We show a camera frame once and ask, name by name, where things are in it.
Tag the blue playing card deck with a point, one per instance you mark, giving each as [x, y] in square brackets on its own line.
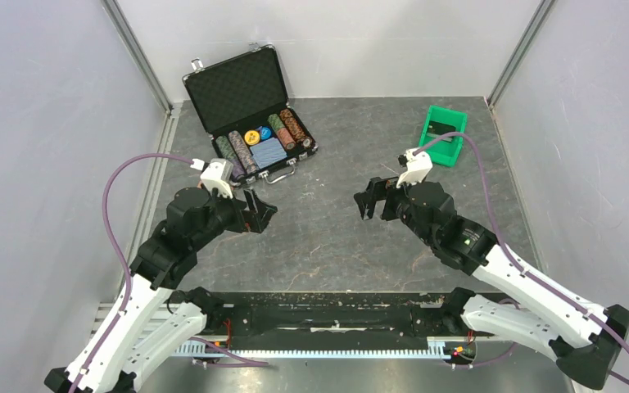
[268, 152]

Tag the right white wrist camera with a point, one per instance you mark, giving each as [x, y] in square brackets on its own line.
[417, 166]

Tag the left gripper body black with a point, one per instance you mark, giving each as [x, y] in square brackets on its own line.
[234, 218]

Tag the black card in bin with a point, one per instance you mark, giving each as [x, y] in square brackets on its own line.
[436, 129]

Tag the green red chip row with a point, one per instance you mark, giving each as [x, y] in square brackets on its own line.
[281, 131]

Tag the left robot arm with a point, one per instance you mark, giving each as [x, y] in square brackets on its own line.
[117, 359]

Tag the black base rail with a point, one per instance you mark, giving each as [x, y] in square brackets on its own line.
[334, 324]

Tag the black poker chip case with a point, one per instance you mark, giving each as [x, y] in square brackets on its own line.
[239, 94]

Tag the blue dealer button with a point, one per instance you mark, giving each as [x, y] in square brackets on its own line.
[265, 133]

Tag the orange brown chip row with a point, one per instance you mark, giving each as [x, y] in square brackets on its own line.
[295, 129]

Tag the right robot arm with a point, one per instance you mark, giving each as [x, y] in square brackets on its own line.
[583, 338]

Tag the yellow dealer button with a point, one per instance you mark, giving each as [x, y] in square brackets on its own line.
[252, 137]

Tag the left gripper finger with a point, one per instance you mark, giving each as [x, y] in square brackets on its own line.
[263, 209]
[257, 223]

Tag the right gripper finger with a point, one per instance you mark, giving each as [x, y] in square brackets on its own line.
[372, 192]
[367, 208]

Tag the green poker chip row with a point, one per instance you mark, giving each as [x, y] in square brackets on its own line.
[227, 151]

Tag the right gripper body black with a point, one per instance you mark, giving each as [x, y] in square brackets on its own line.
[395, 198]

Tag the purple poker chip row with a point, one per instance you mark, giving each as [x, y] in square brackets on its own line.
[243, 152]

